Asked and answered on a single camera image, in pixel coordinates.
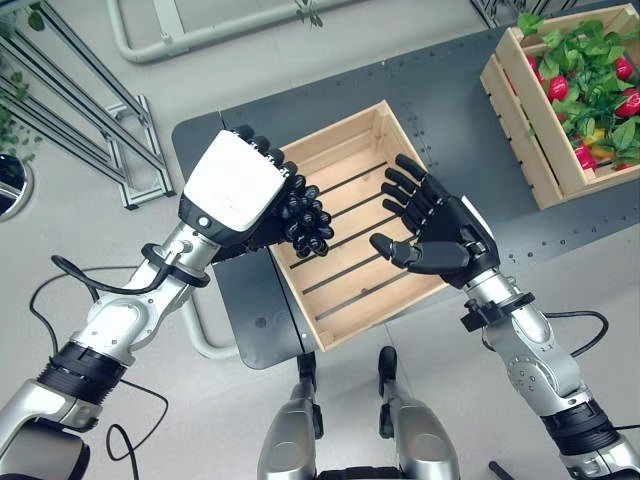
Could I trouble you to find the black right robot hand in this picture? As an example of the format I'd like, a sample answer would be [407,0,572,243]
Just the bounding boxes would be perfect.
[369,153,502,291]

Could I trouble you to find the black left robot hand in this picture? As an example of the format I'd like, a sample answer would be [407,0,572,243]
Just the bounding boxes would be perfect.
[178,123,307,264]

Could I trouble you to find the dark purple grape bunch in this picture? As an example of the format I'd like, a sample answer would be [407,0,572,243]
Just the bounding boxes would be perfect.
[279,174,336,259]

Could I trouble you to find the empty wooden crate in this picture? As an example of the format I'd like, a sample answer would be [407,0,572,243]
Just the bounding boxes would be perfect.
[267,99,450,353]

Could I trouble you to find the wooden crate with leaves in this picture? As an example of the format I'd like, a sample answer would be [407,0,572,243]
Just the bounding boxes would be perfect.
[479,3,640,211]

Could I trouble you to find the white table leg tube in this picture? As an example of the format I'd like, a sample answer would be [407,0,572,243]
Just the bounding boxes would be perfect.
[180,293,242,361]

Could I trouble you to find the yellow artificial fruit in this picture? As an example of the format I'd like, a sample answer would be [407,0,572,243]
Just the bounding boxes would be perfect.
[583,128,615,160]

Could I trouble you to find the small green leaf sprig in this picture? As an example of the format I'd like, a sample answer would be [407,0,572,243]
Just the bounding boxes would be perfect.
[293,0,325,30]

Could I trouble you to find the round silver black base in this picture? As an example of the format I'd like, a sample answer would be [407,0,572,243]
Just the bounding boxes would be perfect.
[0,153,36,222]

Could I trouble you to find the green artificial leaves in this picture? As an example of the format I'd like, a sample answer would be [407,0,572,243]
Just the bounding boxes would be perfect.
[516,11,640,172]

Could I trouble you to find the green potted plant leaves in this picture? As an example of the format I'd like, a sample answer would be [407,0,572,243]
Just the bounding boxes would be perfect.
[0,0,47,169]

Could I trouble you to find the dark metal rack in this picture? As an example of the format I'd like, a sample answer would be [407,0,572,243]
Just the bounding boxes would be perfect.
[468,0,606,29]

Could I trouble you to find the black rod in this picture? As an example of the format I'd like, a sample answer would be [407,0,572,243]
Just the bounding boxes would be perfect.
[488,460,522,480]

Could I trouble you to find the silver left robot leg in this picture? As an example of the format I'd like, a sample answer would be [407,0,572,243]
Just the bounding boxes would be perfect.
[256,349,325,480]

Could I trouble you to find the white tubular frame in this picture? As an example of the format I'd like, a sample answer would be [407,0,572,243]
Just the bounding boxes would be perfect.
[105,0,347,66]

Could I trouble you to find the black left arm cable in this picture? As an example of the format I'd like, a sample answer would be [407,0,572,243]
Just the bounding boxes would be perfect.
[28,242,212,480]

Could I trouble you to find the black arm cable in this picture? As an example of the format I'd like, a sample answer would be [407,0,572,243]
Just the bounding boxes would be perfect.
[28,242,212,480]
[543,309,640,431]

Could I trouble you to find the aluminium profile frame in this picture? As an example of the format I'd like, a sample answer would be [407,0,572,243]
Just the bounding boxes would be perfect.
[0,0,177,211]

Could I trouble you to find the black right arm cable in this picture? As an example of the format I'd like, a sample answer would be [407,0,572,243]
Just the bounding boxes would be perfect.
[543,309,640,431]

